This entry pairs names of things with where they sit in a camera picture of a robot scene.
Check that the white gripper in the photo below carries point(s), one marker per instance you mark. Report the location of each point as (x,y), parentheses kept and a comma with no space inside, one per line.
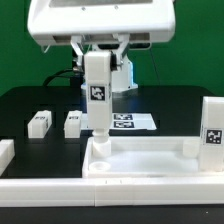
(82,22)

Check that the white desk top tray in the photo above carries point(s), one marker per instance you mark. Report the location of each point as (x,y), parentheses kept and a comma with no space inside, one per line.
(145,157)

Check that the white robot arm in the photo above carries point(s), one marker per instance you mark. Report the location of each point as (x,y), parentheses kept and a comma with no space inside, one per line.
(122,79)

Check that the fiducial marker sheet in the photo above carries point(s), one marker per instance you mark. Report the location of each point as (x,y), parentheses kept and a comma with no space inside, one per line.
(132,121)

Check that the white left fence block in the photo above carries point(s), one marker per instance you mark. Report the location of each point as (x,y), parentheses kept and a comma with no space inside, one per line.
(7,153)

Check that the white front fence bar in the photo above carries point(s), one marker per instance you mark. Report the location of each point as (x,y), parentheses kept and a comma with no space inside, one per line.
(111,191)

